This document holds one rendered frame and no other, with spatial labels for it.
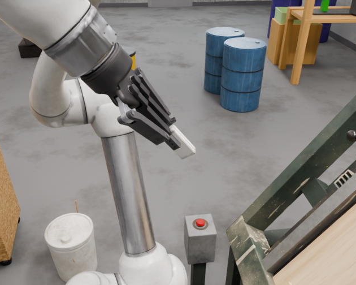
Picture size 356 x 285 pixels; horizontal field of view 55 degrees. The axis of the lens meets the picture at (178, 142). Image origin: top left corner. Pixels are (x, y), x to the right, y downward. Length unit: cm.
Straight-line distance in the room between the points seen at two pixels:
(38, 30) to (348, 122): 117
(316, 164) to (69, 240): 151
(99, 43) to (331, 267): 102
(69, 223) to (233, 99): 271
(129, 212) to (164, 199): 197
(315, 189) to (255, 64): 293
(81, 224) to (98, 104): 150
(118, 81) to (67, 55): 8
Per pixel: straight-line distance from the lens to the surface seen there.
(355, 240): 124
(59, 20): 45
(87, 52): 47
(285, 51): 597
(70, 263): 236
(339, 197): 128
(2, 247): 261
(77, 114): 96
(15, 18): 46
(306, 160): 143
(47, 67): 75
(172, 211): 289
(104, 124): 97
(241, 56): 416
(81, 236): 229
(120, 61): 49
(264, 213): 153
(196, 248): 150
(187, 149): 60
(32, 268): 270
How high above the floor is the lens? 199
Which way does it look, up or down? 32 degrees down
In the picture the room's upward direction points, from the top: straight up
